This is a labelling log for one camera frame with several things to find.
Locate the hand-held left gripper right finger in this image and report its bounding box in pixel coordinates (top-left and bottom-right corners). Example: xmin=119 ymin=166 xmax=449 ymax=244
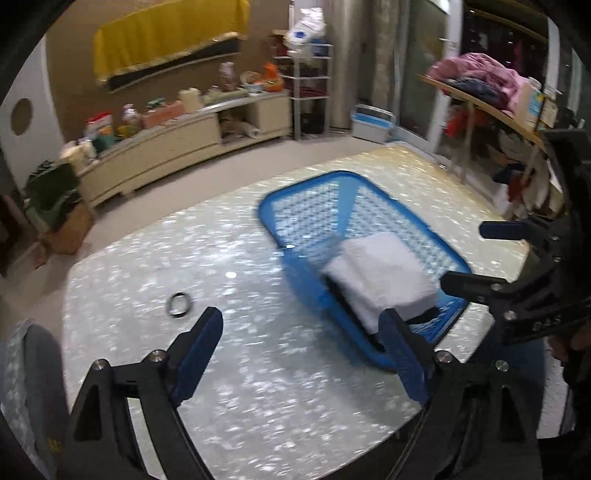
xmin=378 ymin=308 xmax=543 ymax=480

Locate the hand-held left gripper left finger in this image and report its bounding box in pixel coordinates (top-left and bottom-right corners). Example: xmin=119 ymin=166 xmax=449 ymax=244
xmin=60 ymin=306 xmax=225 ymax=480

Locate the dark green plastic bag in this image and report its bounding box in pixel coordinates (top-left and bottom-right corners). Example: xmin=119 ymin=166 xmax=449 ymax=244
xmin=25 ymin=159 xmax=81 ymax=232

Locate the pink box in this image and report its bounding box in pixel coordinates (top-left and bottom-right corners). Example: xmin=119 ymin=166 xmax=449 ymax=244
xmin=141 ymin=104 xmax=184 ymax=129

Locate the wooden shelf rack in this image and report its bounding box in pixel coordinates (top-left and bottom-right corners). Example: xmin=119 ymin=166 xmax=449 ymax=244
xmin=418 ymin=74 xmax=568 ymax=222

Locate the black ring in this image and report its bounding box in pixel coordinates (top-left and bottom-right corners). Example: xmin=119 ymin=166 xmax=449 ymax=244
xmin=167 ymin=292 xmax=194 ymax=318

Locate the pink clothes pile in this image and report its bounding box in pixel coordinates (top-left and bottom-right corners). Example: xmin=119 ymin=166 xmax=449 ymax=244
xmin=427 ymin=52 xmax=529 ymax=112

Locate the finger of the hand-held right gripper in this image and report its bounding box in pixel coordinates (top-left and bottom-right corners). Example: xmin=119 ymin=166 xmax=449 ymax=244
xmin=441 ymin=271 xmax=522 ymax=330
xmin=479 ymin=220 xmax=561 ymax=264

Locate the white metal rack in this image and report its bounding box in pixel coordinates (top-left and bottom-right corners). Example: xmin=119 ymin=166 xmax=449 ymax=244
xmin=272 ymin=30 xmax=334 ymax=141

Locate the black wall board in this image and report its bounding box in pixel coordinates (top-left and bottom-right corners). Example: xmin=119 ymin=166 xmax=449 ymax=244
xmin=108 ymin=37 xmax=243 ymax=93

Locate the yellow cloth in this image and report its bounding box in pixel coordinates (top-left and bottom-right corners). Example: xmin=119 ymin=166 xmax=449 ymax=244
xmin=92 ymin=0 xmax=252 ymax=86

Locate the dark fabric chair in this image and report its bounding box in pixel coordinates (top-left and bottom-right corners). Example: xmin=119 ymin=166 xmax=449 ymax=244
xmin=0 ymin=320 xmax=70 ymax=480

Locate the blue and white cooler box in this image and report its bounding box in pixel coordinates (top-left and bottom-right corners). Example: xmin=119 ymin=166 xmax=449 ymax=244
xmin=352 ymin=104 xmax=397 ymax=143

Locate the white cloth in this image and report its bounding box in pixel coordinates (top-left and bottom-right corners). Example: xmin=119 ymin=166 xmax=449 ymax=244
xmin=321 ymin=232 xmax=439 ymax=334

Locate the cardboard box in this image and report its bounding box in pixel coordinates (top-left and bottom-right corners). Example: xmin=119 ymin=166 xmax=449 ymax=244
xmin=39 ymin=203 xmax=95 ymax=256

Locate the patterned curtain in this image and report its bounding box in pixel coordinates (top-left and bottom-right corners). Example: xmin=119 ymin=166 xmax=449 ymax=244
xmin=369 ymin=0 xmax=411 ymax=112

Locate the red garment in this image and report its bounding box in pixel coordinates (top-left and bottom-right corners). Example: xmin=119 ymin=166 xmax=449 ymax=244
xmin=445 ymin=108 xmax=476 ymax=139

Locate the orange bag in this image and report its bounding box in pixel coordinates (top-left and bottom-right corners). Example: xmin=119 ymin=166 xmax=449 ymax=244
xmin=261 ymin=62 xmax=283 ymax=90

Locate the cream TV cabinet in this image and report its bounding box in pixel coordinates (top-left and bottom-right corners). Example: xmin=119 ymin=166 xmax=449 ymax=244
xmin=76 ymin=90 xmax=294 ymax=206

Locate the cream plastic jerrycan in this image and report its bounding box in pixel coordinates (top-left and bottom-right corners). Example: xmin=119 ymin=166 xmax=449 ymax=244
xmin=179 ymin=89 xmax=204 ymax=113

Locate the white plastic bag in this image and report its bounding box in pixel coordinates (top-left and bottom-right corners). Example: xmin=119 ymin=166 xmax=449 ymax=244
xmin=284 ymin=8 xmax=326 ymax=47

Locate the blue plastic basket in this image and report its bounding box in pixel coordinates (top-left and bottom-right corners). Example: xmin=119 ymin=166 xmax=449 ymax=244
xmin=257 ymin=170 xmax=472 ymax=374

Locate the white plastic container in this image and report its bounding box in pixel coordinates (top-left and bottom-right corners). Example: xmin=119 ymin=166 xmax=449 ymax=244
xmin=512 ymin=76 xmax=543 ymax=130

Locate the red and white bag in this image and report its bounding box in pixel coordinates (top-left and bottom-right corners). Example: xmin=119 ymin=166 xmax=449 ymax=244
xmin=85 ymin=112 xmax=114 ymax=139

